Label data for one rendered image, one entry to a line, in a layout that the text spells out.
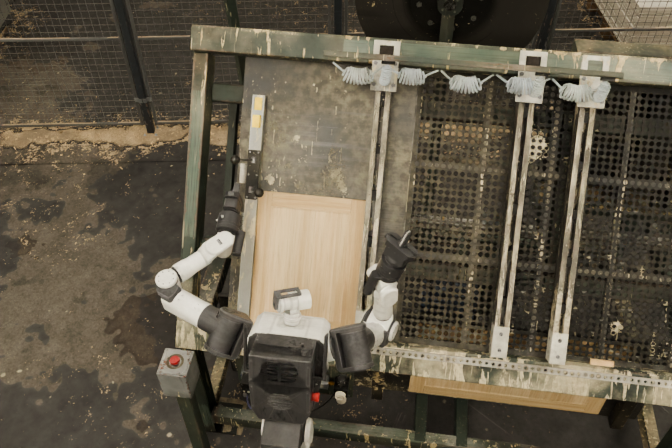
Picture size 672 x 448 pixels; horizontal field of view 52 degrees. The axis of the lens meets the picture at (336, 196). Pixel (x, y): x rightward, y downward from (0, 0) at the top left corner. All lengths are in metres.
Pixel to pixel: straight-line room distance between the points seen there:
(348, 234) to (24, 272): 2.43
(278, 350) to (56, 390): 2.01
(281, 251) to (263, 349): 0.68
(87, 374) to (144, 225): 1.09
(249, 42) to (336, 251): 0.90
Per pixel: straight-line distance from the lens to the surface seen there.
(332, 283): 2.80
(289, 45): 2.70
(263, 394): 2.29
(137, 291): 4.27
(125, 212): 4.73
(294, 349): 2.22
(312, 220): 2.77
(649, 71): 2.79
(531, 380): 2.90
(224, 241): 2.54
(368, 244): 2.71
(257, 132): 2.76
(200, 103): 2.81
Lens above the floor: 3.27
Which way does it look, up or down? 45 degrees down
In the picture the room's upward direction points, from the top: straight up
